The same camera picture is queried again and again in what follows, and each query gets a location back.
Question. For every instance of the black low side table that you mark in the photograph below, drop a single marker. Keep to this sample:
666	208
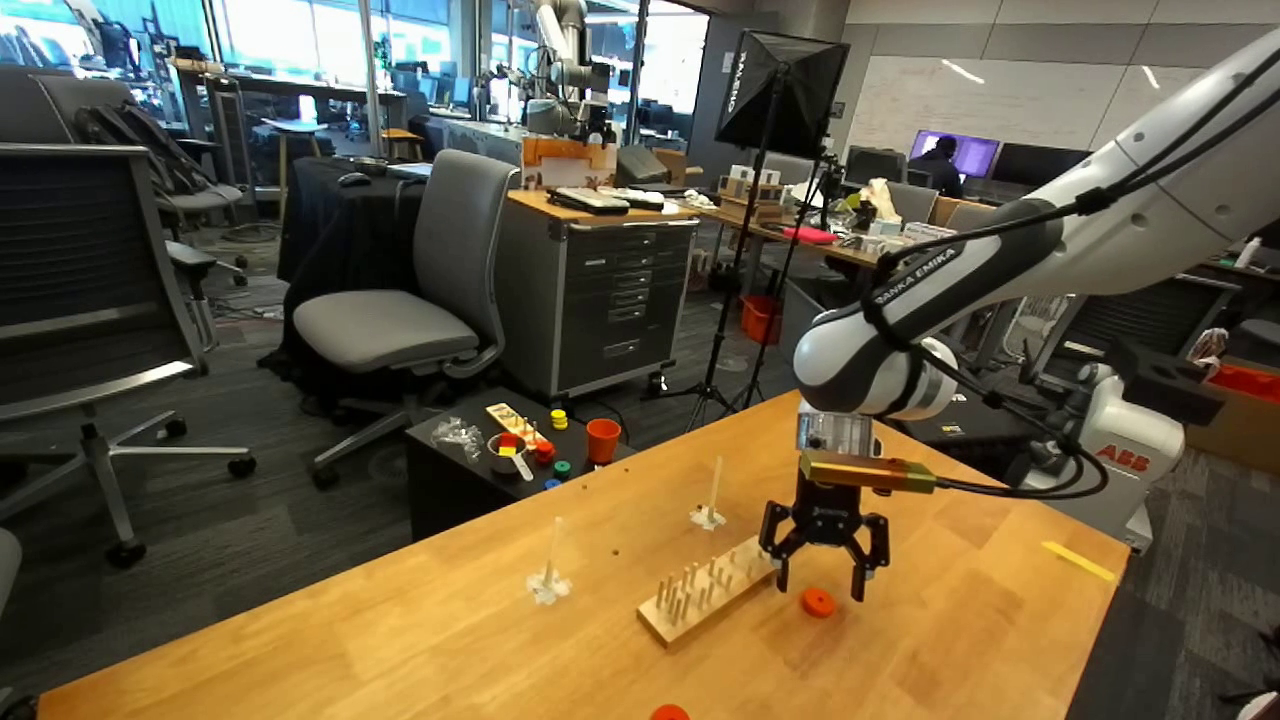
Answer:
460	462

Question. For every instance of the orange cup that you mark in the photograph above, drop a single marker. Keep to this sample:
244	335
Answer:
601	438

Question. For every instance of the purple computer monitor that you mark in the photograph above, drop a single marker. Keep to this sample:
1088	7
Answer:
972	158

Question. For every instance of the black softbox light stand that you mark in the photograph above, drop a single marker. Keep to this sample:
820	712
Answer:
779	101

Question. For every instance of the black mesh office chair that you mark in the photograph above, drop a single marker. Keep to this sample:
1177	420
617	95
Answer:
90	309

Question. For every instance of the clear plastic stand far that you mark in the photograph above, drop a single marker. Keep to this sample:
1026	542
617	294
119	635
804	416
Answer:
709	514

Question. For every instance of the red bucket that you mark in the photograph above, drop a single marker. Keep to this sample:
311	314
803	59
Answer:
762	317

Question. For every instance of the orange disc with hole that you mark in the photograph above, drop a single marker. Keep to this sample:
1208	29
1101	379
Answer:
818	606

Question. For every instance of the white ABB robot base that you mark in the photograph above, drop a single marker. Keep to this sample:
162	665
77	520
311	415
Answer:
1138	447

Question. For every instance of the yellow tape strip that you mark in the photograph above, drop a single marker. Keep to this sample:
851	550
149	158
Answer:
1078	562

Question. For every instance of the grey drawer cabinet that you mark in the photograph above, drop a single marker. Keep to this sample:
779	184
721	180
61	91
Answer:
590	302

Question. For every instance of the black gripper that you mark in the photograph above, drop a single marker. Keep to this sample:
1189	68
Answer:
826	514

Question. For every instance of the wooden peg rack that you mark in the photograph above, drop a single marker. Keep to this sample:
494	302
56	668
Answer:
698	594

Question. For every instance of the orange disc at table edge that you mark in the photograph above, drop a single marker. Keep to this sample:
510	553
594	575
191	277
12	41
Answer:
671	712

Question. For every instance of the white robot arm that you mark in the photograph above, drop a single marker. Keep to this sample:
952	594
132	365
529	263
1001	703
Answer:
1164	194

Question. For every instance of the grey office chair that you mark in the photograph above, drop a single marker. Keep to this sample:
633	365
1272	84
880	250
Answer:
444	326

